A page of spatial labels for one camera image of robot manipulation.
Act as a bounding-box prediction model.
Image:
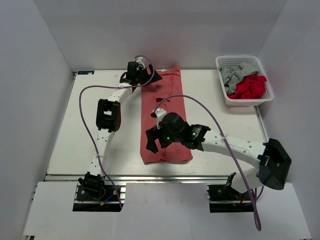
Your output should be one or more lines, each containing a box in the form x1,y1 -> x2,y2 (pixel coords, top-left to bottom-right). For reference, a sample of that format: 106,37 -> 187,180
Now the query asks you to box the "blue table label sticker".
77,70 -> 95,75

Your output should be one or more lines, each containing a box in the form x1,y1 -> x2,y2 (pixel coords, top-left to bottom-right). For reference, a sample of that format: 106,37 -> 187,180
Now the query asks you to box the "salmon red t-shirt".
139,65 -> 193,165

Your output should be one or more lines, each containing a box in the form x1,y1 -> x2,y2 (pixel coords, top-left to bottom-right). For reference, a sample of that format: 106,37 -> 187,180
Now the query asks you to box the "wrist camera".
150,107 -> 167,121
134,56 -> 146,68

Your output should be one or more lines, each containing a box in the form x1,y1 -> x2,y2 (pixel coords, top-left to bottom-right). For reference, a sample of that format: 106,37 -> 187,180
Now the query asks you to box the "grey t-shirt in basket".
219,62 -> 260,95

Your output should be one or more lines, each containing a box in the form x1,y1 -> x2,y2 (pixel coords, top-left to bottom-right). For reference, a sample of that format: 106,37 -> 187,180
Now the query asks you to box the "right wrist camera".
150,107 -> 167,121

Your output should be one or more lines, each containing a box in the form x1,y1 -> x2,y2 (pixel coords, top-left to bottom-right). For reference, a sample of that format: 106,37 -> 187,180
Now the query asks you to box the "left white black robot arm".
78,55 -> 162,200

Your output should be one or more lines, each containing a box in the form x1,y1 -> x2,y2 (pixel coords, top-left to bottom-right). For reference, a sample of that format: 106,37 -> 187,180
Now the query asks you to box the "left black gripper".
135,63 -> 162,86

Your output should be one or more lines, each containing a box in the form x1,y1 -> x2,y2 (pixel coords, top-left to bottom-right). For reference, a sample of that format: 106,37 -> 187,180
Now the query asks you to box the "white plastic laundry basket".
215,55 -> 274,107

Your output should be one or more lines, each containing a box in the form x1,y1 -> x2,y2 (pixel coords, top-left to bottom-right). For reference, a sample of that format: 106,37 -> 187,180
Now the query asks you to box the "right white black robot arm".
146,109 -> 292,200

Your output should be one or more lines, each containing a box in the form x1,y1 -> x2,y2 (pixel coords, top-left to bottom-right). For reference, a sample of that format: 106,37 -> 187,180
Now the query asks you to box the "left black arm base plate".
72,185 -> 122,213

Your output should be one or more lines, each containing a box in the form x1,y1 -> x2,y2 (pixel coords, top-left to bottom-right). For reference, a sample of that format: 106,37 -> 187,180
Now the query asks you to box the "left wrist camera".
134,56 -> 146,68

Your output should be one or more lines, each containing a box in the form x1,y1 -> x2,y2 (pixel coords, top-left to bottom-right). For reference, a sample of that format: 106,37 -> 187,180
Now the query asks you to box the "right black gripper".
146,123 -> 183,154

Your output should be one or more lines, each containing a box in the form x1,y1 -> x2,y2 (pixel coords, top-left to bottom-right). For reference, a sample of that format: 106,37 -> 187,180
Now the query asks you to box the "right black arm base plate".
207,184 -> 254,213

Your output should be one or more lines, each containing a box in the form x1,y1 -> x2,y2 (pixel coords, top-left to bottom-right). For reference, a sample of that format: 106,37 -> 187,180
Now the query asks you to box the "bright red t-shirt in basket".
227,74 -> 267,100

